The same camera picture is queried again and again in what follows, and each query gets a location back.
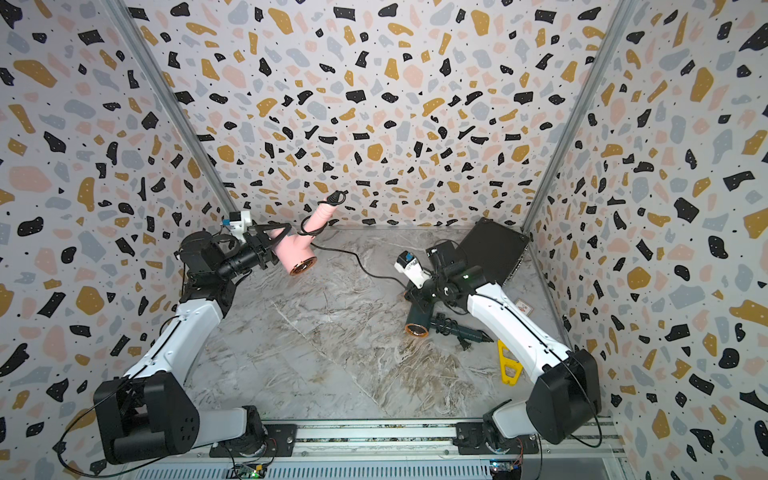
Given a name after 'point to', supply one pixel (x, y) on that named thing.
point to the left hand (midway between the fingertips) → (293, 235)
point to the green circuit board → (248, 471)
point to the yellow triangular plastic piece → (504, 361)
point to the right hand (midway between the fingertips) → (409, 294)
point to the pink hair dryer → (295, 252)
